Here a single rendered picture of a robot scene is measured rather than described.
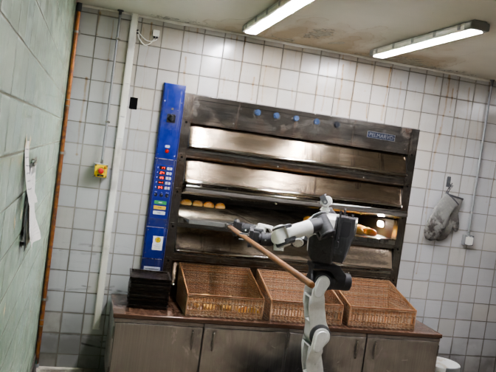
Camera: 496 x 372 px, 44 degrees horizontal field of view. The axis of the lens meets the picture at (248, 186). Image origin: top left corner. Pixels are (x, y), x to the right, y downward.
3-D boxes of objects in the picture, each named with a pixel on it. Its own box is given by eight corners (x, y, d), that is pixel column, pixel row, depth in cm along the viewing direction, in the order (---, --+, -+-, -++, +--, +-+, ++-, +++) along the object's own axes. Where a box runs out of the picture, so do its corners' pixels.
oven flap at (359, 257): (174, 251, 464) (176, 225, 469) (391, 271, 509) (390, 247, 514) (175, 250, 460) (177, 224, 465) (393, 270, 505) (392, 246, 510)
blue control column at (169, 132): (116, 302, 647) (143, 97, 635) (132, 303, 651) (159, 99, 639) (127, 371, 460) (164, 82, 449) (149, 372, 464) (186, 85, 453)
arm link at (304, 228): (283, 246, 361) (316, 235, 369) (276, 224, 363) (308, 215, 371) (277, 249, 371) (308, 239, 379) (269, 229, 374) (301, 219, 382)
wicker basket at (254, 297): (173, 297, 465) (178, 260, 463) (245, 302, 480) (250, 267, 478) (183, 316, 418) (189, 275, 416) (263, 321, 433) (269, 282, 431)
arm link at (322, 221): (312, 240, 375) (331, 234, 381) (317, 234, 368) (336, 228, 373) (304, 223, 380) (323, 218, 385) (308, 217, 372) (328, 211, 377)
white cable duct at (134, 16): (92, 328, 454) (131, 12, 442) (99, 328, 455) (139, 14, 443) (92, 329, 452) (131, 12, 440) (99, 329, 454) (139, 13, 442)
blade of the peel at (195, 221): (263, 231, 449) (263, 227, 449) (188, 223, 436) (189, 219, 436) (251, 224, 484) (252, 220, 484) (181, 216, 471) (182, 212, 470)
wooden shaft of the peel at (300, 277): (315, 288, 269) (316, 282, 269) (308, 288, 268) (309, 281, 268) (231, 229, 434) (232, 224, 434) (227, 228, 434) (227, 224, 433)
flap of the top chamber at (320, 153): (188, 147, 459) (190, 123, 465) (405, 177, 505) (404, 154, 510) (189, 145, 455) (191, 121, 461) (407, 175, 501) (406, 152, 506)
